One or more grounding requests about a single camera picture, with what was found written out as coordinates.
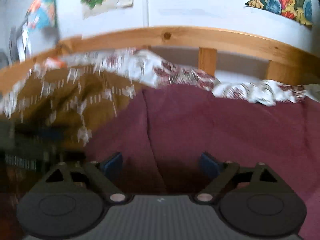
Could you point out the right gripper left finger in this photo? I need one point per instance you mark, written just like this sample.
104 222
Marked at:
71 199

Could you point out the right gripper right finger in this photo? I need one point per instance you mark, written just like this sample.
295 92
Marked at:
254 201

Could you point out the maroon long-sleeve sweater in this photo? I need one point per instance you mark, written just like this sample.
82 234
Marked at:
162 133

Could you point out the brown PF patterned blanket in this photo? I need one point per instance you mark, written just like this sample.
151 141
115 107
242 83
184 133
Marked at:
73 101

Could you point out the red-haired anime poster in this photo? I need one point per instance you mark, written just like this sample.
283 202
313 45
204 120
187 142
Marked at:
41 14

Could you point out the white floral bed sheet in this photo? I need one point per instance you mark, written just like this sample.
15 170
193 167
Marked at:
150 69

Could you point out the wooden bed frame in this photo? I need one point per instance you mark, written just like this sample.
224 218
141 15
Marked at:
286 64

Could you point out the white wall pipe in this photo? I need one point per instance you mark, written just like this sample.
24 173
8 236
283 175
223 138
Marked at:
145 9

